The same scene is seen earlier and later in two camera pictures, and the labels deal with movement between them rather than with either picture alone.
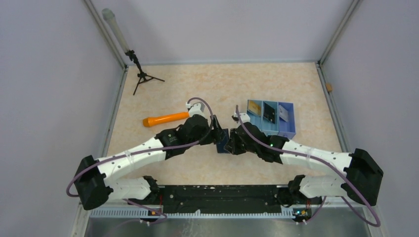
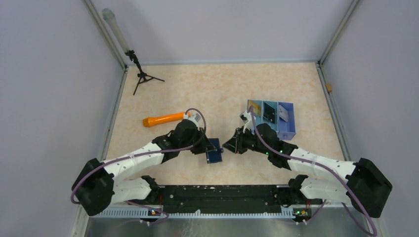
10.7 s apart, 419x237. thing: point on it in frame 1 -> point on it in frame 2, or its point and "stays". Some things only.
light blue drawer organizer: [275, 118] stays
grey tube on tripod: [108, 15] stays
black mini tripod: [143, 76] stays
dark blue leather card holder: [224, 137] -> [214, 156]
